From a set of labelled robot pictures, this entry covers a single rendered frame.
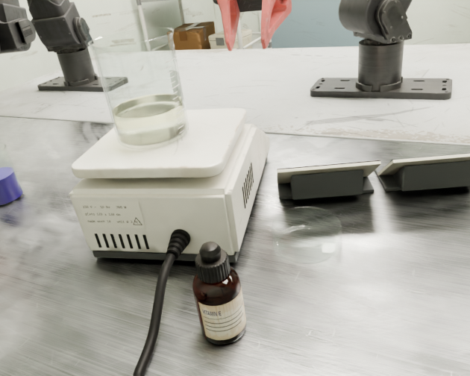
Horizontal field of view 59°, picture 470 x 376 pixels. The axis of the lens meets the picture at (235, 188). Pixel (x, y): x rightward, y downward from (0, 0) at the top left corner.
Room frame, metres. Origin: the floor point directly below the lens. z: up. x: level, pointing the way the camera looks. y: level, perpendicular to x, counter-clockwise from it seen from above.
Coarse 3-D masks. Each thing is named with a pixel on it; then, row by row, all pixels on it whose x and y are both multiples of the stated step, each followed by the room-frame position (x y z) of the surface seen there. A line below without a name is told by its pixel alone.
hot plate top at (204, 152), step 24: (192, 120) 0.35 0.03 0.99; (216, 120) 0.35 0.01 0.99; (240, 120) 0.34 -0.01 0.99; (96, 144) 0.33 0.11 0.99; (192, 144) 0.30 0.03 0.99; (216, 144) 0.29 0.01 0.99; (72, 168) 0.29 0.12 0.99; (96, 168) 0.28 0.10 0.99; (120, 168) 0.28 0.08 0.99; (144, 168) 0.27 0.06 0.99; (168, 168) 0.27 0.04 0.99; (192, 168) 0.26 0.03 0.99; (216, 168) 0.26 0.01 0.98
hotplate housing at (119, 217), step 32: (256, 128) 0.37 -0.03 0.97; (256, 160) 0.36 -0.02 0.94; (96, 192) 0.28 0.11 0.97; (128, 192) 0.28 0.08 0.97; (160, 192) 0.27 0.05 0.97; (192, 192) 0.26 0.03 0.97; (224, 192) 0.26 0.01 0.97; (256, 192) 0.34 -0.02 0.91; (96, 224) 0.28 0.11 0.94; (128, 224) 0.27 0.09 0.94; (160, 224) 0.27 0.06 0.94; (192, 224) 0.26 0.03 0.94; (224, 224) 0.25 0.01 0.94; (96, 256) 0.29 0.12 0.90; (128, 256) 0.28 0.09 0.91; (160, 256) 0.27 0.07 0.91; (192, 256) 0.26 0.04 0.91
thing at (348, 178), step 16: (288, 176) 0.34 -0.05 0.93; (304, 176) 0.33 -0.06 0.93; (320, 176) 0.33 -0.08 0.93; (336, 176) 0.33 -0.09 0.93; (352, 176) 0.33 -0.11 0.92; (288, 192) 0.35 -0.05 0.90; (304, 192) 0.33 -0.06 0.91; (320, 192) 0.33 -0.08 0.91; (336, 192) 0.33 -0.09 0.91; (352, 192) 0.33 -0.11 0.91; (368, 192) 0.33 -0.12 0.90
